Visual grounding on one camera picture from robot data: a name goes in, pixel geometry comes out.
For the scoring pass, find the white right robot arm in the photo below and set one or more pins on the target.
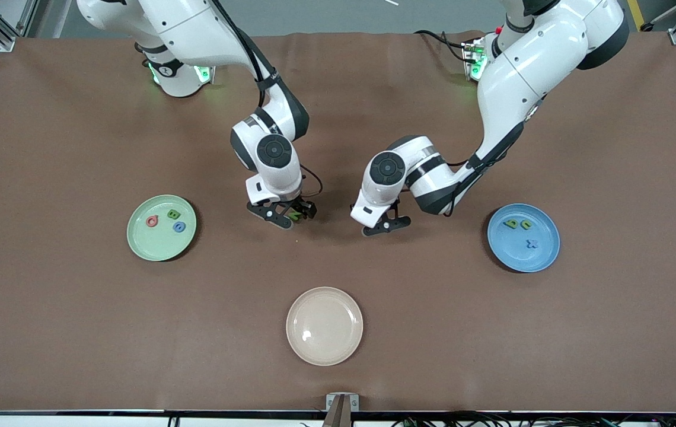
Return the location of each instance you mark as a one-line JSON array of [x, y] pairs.
[[195, 29]]

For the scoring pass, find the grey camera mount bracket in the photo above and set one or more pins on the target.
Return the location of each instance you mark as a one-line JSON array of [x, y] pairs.
[[342, 406]]

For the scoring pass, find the black stand leg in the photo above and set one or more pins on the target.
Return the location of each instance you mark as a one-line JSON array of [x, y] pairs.
[[646, 27]]

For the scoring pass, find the green foam letter N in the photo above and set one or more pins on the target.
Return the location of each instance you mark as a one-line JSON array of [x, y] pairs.
[[295, 215]]

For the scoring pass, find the beige plate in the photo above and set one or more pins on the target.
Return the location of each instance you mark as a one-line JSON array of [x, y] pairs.
[[324, 326]]

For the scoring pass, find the yellow floor tape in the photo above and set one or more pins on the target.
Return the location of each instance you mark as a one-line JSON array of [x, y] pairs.
[[636, 15]]

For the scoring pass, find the blue plate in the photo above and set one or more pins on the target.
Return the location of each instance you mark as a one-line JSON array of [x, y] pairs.
[[516, 255]]

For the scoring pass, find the red foam letter Q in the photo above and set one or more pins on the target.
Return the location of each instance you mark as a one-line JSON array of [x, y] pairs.
[[152, 222]]

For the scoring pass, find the green foam letter q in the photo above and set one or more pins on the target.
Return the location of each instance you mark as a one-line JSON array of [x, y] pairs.
[[512, 223]]

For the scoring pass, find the brown table mat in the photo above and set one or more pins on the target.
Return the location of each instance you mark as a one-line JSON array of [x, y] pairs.
[[77, 332]]

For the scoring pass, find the blue foam letter G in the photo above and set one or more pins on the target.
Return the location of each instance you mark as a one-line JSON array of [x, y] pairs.
[[179, 227]]

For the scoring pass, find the green foam letter B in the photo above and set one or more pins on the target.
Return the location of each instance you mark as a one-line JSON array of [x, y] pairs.
[[174, 214]]

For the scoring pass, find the green plate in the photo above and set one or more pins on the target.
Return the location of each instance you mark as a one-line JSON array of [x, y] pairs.
[[157, 246]]

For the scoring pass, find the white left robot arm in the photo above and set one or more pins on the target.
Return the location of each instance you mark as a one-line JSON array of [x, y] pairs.
[[533, 65]]

